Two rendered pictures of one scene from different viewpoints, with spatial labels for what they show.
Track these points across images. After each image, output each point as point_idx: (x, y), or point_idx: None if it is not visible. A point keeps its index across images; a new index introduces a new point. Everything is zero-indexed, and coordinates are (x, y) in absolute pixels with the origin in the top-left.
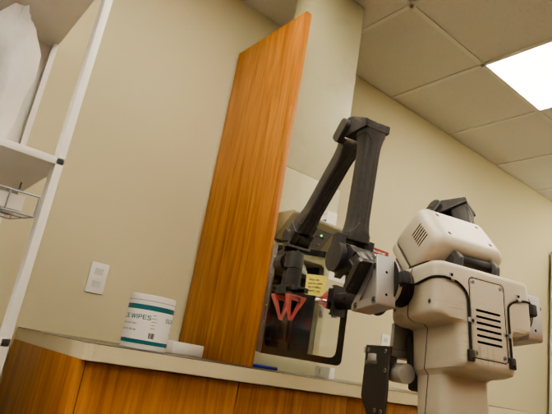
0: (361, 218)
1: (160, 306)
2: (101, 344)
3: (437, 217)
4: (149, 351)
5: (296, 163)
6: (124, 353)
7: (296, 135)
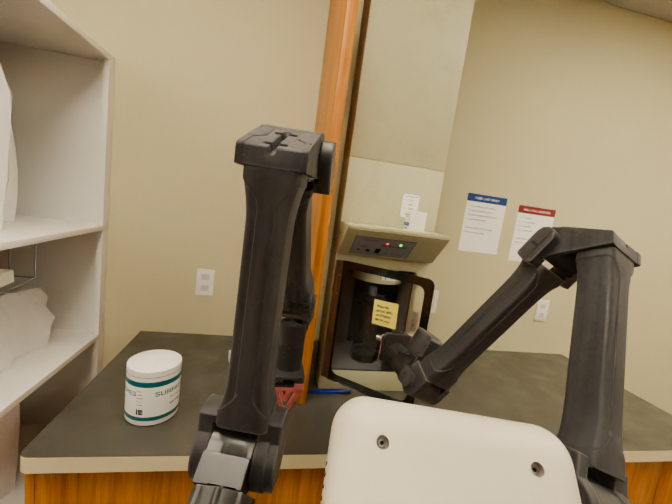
0: (240, 386)
1: (143, 382)
2: (33, 457)
3: (374, 457)
4: (140, 425)
5: (371, 150)
6: (65, 462)
7: (368, 110)
